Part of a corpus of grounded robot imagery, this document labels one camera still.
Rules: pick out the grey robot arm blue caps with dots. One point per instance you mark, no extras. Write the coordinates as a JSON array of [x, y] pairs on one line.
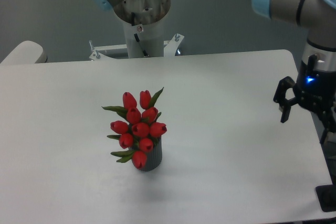
[[317, 16]]

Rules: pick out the beige chair back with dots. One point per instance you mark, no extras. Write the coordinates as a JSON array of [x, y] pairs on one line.
[[27, 52]]

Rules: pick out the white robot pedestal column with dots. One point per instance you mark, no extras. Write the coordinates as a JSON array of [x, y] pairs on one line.
[[144, 41]]

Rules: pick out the black device at table edge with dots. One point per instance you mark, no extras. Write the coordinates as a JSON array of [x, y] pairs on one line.
[[326, 197]]

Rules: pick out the red tulip bouquet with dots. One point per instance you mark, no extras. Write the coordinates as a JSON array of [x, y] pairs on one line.
[[139, 130]]

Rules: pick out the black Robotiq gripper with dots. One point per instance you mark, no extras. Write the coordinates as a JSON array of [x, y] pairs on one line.
[[315, 90]]

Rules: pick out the dark grey ribbed vase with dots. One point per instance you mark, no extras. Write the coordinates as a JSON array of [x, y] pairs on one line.
[[153, 158]]

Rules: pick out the white metal base frame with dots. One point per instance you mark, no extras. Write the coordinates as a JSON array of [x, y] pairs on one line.
[[171, 48]]

